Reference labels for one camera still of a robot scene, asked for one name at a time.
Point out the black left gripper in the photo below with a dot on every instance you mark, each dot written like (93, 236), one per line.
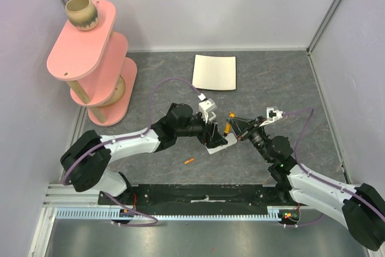
(211, 133)

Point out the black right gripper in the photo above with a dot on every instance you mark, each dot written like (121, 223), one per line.
(248, 130)

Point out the small white box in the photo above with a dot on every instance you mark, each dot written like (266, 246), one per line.
(231, 140)

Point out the orange battery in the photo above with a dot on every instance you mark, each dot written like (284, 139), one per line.
(189, 161)

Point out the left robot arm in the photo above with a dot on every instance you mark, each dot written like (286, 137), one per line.
(86, 161)

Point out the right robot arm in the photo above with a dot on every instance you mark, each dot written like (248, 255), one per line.
(359, 208)

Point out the white square plate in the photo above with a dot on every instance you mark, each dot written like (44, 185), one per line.
(214, 73)

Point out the beige cup on lower shelf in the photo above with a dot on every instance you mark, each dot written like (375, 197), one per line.
(118, 92)

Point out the pink three tier shelf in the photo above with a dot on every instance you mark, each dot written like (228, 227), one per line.
(90, 63)

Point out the beige ceramic mug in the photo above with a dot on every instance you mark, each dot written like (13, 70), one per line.
(82, 14)

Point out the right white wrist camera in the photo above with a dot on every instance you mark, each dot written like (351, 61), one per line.
(273, 114)

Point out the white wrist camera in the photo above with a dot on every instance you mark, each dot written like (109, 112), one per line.
(207, 108)
(273, 114)

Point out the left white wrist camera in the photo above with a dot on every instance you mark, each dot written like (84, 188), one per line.
(207, 108)

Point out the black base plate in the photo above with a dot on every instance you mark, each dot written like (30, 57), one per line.
(205, 198)

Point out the light blue cable duct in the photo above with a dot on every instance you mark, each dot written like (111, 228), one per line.
(120, 214)

